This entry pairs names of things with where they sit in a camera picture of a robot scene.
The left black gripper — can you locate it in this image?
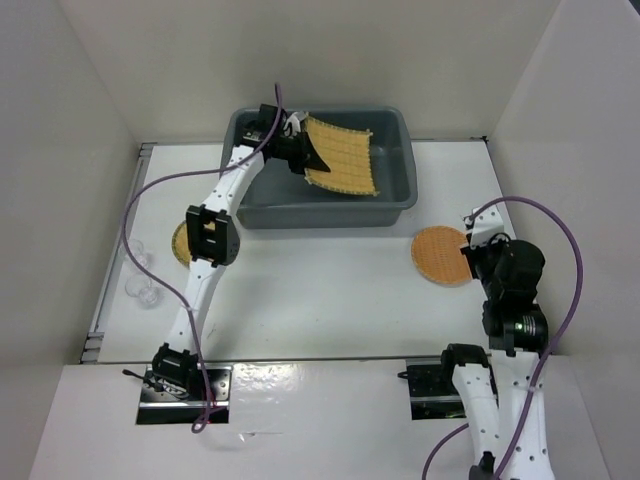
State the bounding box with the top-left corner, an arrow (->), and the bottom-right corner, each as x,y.
273,129 -> 331,175

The square bamboo mat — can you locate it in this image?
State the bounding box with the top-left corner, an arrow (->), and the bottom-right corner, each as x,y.
304,117 -> 378,196

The round orange woven plate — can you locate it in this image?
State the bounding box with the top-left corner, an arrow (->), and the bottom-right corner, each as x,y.
410,226 -> 472,287

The round yellow bamboo plate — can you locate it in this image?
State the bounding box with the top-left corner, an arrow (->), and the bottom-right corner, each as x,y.
171,221 -> 192,268

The clear glass cup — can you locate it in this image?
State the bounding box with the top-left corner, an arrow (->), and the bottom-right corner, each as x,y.
125,274 -> 160,308
119,238 -> 150,269

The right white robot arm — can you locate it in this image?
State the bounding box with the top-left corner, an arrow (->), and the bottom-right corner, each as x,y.
438,234 -> 554,479

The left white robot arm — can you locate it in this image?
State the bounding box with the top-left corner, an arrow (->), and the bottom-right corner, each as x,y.
152,104 -> 330,400

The grey plastic bin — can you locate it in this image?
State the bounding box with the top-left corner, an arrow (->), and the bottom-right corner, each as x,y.
237,104 -> 418,229

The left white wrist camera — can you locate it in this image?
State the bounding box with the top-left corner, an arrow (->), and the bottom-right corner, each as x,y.
283,111 -> 308,137

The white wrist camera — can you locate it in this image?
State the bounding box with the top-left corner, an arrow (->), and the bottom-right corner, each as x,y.
283,111 -> 308,137
463,206 -> 505,249

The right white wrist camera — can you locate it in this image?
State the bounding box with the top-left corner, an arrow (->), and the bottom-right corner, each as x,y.
463,206 -> 505,249

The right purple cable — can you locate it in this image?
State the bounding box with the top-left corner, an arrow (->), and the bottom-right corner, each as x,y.
422,196 -> 584,480

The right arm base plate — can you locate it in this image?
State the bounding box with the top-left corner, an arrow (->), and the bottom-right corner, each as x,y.
397,346 -> 499,420

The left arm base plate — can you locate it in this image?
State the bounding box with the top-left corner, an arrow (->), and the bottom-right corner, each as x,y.
122,364 -> 233,425

